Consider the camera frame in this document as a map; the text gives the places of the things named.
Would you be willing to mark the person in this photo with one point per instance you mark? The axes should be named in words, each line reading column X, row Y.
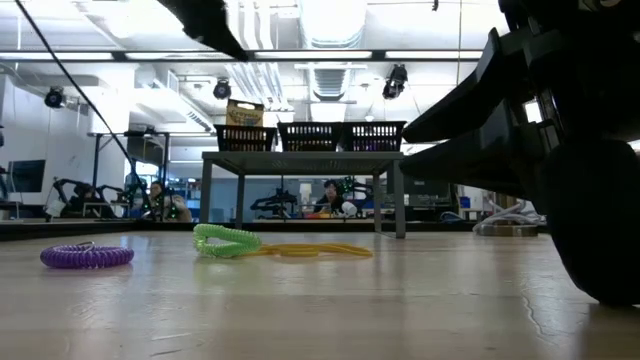
column 170, row 205
column 330, row 197

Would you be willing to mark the green coil wristband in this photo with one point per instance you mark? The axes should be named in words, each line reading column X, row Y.
column 235, row 240

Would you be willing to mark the black background robot arm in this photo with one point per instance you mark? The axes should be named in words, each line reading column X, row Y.
column 275, row 204
column 127, row 200
column 75, row 197

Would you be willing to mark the black overhead crossbar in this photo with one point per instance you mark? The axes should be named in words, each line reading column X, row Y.
column 310, row 55

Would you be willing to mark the purple coil wristband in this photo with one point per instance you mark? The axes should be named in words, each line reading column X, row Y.
column 85, row 257

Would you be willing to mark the black ceiling camera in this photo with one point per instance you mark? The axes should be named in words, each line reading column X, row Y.
column 395, row 82
column 54, row 97
column 222, row 90

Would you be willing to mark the black aluminium table frame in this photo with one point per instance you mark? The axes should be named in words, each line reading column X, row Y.
column 100, row 226

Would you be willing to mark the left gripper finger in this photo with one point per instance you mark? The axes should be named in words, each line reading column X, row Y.
column 205, row 22

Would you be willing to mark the blue bin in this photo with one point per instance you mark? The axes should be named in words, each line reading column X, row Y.
column 465, row 202

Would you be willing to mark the black background rack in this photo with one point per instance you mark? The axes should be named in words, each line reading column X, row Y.
column 145, row 147

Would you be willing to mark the grey perforated metal shelf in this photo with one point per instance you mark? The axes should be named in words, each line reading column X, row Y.
column 300, row 162

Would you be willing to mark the dark background monitor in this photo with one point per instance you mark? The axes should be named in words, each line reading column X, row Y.
column 27, row 176

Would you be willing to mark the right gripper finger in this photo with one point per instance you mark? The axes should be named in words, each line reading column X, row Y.
column 475, row 155
column 465, row 105

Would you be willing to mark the yellow rubber bands bunch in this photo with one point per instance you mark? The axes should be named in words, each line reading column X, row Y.
column 320, row 250

